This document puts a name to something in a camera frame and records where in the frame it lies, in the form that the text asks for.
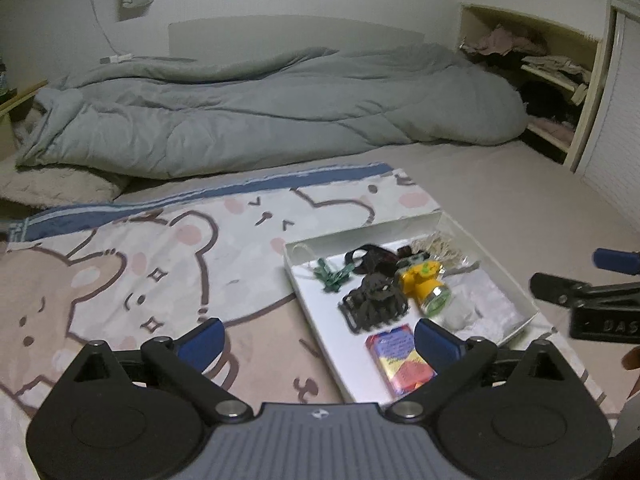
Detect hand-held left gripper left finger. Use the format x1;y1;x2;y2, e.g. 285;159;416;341
72;317;255;421

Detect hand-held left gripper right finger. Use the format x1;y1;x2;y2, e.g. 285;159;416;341
384;319;588;420

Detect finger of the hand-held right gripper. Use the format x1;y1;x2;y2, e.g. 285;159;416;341
529;272;640;311
592;247;640;276

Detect white mesh puff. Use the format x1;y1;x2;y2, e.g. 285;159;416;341
440;300;478;331

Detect colourful card box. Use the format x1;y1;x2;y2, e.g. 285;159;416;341
365;324;438;396

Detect white tissue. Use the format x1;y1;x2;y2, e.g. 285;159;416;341
465;292;525;343

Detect yellow headlamp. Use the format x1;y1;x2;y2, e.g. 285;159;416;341
397;254;451;318

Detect brown hair claw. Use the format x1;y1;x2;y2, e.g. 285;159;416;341
340;274;408;335

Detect clear bag of rubber bands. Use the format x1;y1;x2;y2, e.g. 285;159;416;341
410;230;483;273

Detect brown strap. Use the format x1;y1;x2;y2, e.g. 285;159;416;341
345;243;416;276

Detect white cardboard box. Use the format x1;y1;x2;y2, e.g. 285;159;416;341
282;210;541;406

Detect green clips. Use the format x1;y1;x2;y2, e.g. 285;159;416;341
314;257;357;293

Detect person's right hand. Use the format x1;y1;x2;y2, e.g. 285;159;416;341
621;347;640;396

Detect bear printed blanket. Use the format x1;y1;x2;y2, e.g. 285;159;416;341
0;162;601;411

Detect white louvered door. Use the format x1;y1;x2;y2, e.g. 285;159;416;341
577;7;640;231

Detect cream shelf unit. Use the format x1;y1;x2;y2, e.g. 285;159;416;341
457;2;616;173

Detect beige folded clothes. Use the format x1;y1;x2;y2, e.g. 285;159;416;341
520;55;591;98

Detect beige fleece pillow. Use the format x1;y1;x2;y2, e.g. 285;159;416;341
0;160;126;208

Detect grey duvet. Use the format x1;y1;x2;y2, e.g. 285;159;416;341
15;42;528;181

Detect pink garment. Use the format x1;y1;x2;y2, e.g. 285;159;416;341
460;25;546;56

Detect white charger cable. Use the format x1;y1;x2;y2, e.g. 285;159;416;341
80;0;121;58

